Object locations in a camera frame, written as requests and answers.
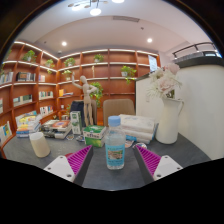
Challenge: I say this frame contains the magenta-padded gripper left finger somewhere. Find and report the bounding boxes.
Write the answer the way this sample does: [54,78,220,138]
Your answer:
[43,144,95,187]

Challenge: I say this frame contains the ceiling air vent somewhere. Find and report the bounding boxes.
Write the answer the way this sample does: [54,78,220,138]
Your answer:
[112,15,141,23]

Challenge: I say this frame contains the ceiling lights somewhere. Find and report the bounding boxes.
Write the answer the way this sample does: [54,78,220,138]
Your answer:
[61,0,154,47]

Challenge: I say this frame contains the tall green-white carton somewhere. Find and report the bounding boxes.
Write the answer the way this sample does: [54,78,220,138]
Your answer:
[69,110,83,136]

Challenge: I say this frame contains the pink and white flowers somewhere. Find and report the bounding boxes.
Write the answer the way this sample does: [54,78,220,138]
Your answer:
[145,62,183,101]

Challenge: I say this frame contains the dark blue chair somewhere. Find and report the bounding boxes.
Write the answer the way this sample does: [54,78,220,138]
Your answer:
[69,99,98,126]

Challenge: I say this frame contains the green tissue box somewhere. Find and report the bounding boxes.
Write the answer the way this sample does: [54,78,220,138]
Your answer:
[82,125,108,148]

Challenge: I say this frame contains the wooden shelf unit with books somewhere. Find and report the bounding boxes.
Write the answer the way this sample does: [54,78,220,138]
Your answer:
[0,40,162,141]

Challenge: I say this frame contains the white book stack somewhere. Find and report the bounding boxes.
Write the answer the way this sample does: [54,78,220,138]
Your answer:
[118,113,159,145]

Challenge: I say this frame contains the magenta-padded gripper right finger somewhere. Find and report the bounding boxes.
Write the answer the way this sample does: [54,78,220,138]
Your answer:
[133,144,184,185]

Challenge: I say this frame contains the beige upholstered chair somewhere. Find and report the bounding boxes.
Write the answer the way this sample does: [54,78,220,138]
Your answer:
[102,98,136,128]

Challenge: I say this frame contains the white wall notice board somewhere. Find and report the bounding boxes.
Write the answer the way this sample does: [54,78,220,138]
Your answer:
[148,54,158,73]

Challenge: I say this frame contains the white ceramic jug vase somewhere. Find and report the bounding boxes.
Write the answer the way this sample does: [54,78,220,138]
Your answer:
[155,97,185,145]

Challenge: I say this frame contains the wooden artist mannequin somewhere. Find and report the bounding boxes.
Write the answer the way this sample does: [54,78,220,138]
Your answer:
[71,73,99,128]

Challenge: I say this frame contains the colourful book stack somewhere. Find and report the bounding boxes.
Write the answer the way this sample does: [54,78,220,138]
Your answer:
[15,113,43,139]

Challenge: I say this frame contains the clear blue-capped water bottle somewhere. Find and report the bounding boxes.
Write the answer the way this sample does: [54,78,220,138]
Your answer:
[105,115,127,171]

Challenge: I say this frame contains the cream ribbed cup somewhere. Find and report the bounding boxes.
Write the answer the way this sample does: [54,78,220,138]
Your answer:
[28,131,52,159]

